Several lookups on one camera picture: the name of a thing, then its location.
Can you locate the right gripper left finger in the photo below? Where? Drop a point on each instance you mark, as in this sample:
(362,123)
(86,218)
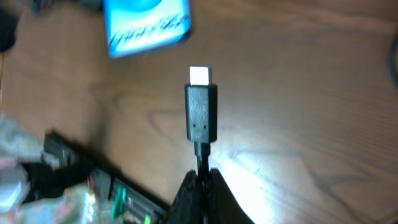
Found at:
(186,207)

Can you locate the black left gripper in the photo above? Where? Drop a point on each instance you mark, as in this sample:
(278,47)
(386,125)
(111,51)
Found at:
(10,15)

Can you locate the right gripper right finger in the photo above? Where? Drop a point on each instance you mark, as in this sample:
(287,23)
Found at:
(222,207)

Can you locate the blue Samsung Galaxy smartphone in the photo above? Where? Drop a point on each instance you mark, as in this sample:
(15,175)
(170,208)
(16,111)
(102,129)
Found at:
(135,26)

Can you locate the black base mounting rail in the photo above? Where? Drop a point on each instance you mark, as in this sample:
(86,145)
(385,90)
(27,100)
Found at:
(100,173)

